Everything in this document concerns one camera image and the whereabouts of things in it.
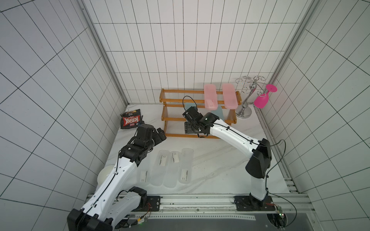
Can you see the white round plate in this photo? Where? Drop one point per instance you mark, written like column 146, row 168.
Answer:
column 104, row 173

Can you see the black red snack bag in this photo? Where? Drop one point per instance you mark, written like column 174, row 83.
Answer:
column 131, row 119

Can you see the pink plastic wine glass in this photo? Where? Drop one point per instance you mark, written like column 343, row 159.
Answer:
column 262, row 100

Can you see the wooden three-tier shelf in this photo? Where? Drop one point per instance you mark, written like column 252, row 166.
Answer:
column 173, row 109

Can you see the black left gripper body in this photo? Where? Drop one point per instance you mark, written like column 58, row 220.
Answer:
column 155, row 139

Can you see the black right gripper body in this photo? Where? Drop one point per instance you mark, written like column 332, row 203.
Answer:
column 189, row 127

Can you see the chrome glass holder stand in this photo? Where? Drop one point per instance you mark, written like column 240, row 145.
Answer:
column 244, row 111

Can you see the clear pencil case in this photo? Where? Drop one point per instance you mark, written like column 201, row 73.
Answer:
column 143, row 172
column 159, row 168
column 186, row 164
column 172, row 171

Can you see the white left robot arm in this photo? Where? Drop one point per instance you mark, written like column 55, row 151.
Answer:
column 102, row 212

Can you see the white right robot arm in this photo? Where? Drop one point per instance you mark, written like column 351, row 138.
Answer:
column 257, row 151

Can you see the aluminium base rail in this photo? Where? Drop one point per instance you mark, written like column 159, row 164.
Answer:
column 217, row 206

